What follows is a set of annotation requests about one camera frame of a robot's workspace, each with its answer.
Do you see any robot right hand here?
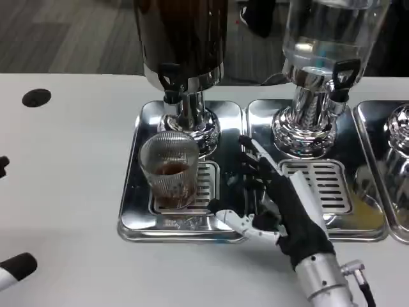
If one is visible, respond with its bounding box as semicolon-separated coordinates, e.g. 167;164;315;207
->
208;134;337;272

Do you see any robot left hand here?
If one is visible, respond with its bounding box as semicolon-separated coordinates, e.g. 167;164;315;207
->
0;155;38;292

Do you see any clear ribbed glass cup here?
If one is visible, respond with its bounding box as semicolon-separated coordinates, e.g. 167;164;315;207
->
139;132;200;211

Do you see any slotted steel drip grid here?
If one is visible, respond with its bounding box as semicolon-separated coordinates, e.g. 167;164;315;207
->
279;159;353;216
150;159;222;216

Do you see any steel drip tray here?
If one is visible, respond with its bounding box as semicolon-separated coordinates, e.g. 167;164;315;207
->
116;99;252;244
352;100;409;246
243;98;390;243

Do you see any chrome drink dispenser base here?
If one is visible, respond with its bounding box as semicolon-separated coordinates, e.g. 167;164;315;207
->
382;102;409;205

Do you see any black dispenser tap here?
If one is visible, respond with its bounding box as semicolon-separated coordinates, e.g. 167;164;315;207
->
158;62;188;113
328;58;362;116

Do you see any black round counter grommet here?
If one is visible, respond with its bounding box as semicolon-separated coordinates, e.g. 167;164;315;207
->
21;88;52;108

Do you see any clear water drink dispenser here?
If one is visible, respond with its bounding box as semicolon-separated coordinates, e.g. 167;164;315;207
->
270;0;391;158

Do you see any person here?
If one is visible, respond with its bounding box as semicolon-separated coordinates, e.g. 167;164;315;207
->
238;0;284;38

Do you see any dark coffee drink dispenser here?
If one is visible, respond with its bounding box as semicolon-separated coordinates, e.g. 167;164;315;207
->
132;0;229;158

